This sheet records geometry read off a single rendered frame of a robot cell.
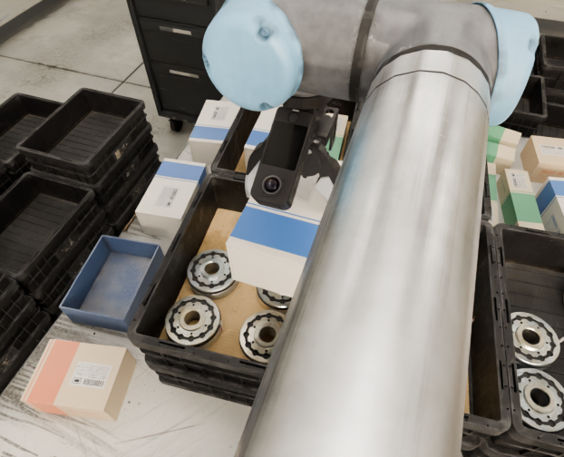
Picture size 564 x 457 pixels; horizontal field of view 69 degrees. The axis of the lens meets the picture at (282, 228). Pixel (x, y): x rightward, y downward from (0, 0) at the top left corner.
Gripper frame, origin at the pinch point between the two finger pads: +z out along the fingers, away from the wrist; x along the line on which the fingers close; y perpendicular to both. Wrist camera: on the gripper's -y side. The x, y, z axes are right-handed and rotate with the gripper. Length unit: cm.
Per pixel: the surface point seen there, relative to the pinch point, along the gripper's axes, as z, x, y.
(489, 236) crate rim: 17.7, -33.2, 21.4
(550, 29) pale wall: 105, -102, 328
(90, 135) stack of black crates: 61, 105, 63
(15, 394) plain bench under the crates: 41, 48, -31
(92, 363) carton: 33, 33, -22
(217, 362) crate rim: 18.0, 6.1, -18.3
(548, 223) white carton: 38, -54, 50
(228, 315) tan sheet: 27.8, 10.6, -6.0
